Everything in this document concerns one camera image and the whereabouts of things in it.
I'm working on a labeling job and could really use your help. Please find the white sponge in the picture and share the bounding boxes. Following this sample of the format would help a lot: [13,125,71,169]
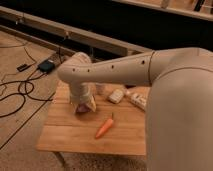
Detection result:
[108,89,124,104]

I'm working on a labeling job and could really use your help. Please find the metal table leg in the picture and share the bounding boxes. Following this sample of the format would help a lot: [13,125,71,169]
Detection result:
[53,152,69,171]

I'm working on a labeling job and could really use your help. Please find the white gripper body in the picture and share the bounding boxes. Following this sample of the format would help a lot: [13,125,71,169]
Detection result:
[69,83,94,104]

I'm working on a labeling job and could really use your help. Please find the black floor cables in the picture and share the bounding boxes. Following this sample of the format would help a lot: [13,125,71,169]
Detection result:
[0,39,56,119]

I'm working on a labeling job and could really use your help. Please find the wooden table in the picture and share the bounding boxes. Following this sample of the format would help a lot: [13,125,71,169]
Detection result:
[37,82,146,155]

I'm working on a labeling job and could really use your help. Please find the black power adapter box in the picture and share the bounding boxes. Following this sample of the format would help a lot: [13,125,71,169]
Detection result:
[38,60,55,73]

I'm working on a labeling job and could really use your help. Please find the small black device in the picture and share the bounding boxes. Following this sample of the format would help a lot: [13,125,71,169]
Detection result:
[17,64,29,72]

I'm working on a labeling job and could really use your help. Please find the purple ceramic bowl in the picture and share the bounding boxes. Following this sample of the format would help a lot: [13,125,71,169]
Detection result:
[75,104,91,114]

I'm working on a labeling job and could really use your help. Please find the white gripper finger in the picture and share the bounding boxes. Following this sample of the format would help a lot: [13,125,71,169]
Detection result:
[86,98,97,112]
[71,102,80,113]

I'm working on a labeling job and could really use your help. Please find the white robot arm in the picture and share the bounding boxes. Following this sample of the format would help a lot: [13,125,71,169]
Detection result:
[58,47,213,171]

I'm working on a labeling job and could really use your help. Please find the orange carrot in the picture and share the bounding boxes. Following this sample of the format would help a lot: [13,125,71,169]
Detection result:
[95,114,114,139]

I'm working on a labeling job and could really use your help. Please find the white packaged bar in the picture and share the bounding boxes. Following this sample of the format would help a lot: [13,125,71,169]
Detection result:
[125,91,146,110]

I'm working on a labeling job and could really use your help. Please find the clear plastic cup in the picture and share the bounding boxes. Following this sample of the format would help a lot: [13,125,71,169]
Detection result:
[96,83,105,95]

